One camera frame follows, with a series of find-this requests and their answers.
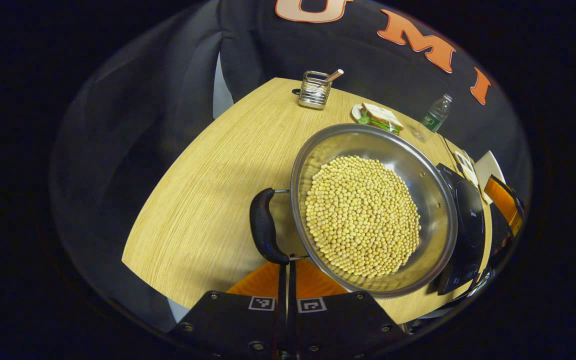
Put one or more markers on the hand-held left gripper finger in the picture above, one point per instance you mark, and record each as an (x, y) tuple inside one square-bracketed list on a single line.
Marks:
[(292, 300), (282, 300)]

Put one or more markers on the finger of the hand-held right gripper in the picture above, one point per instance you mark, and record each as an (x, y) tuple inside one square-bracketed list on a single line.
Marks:
[(505, 205)]

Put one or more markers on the black induction cooktop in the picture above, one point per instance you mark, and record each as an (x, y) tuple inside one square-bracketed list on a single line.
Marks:
[(465, 225)]

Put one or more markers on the pile of soybeans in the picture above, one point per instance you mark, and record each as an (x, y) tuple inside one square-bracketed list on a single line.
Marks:
[(363, 215)]

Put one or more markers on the white toaster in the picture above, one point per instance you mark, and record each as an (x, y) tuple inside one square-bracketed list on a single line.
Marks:
[(489, 167)]

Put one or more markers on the white divided seasoning dish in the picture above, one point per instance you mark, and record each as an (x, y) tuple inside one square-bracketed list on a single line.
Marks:
[(466, 167)]

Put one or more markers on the clear water bottle green label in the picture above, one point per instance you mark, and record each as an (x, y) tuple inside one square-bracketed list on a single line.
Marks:
[(435, 116)]

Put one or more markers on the sandwich with lettuce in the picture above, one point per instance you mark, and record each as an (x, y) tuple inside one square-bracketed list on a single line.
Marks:
[(380, 117)]

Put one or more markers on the wooden stick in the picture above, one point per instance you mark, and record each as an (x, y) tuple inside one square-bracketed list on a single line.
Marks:
[(334, 76)]

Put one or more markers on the black backdrop cloth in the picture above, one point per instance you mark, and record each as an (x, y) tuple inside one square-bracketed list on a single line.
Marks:
[(143, 125)]

